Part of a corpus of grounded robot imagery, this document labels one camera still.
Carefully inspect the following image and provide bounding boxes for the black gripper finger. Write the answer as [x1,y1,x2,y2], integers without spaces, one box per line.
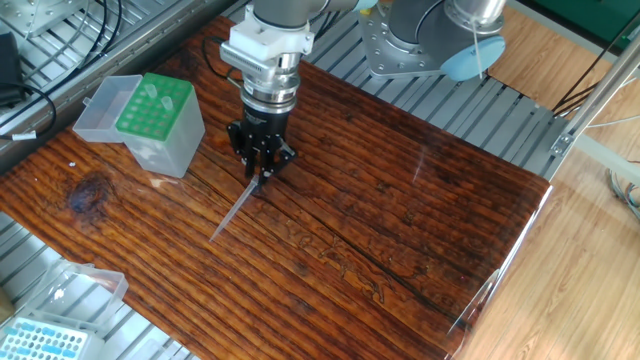
[259,142,299,182]
[243,149,260,180]

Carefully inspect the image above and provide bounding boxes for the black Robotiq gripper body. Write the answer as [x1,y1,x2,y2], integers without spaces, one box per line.
[227,107,295,157]

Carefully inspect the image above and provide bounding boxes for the large clear pipette tip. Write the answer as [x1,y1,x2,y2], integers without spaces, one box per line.
[208,173,261,244]

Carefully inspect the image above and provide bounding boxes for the translucent tip holder green rack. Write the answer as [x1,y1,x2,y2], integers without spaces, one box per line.
[115,72,207,180]

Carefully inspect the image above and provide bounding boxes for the clear hinged holder lid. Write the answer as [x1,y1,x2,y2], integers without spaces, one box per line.
[73,74,144,145]

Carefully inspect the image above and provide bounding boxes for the clear small-tip box lid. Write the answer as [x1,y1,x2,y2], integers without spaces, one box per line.
[22,258,130,337]

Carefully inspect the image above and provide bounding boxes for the white small-tip box blue tips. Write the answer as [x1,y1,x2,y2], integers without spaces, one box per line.
[0,316,105,360]

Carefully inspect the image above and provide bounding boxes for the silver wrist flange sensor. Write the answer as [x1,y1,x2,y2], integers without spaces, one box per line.
[239,52,301,115]

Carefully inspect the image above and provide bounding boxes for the silver vented wrist module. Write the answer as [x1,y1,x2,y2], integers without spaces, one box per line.
[219,42,274,76]

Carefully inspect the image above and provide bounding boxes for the brown wooden board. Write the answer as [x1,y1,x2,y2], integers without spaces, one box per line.
[0,14,551,360]

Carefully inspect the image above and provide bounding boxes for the silver perforated metal plate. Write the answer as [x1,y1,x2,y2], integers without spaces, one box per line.
[0,0,89,39]

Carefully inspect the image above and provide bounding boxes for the black power adapter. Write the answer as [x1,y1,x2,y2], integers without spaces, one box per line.
[0,32,25,107]

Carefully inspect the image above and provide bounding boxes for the black gripper cable bundle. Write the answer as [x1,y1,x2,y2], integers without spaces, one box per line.
[201,9,341,91]

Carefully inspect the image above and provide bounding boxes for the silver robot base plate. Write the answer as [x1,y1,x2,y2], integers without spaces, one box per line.
[358,7,451,80]

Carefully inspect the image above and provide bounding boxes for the black cable with white label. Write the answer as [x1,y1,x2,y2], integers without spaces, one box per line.
[0,82,57,142]

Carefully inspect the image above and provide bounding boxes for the thin black cable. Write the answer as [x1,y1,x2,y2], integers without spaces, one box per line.
[552,7,640,115]

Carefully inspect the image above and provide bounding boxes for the aluminium frame bar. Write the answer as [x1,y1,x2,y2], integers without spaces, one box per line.
[549,27,640,157]

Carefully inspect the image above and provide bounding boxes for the coiled grey cable bundle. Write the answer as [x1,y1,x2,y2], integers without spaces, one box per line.
[606,167,640,224]

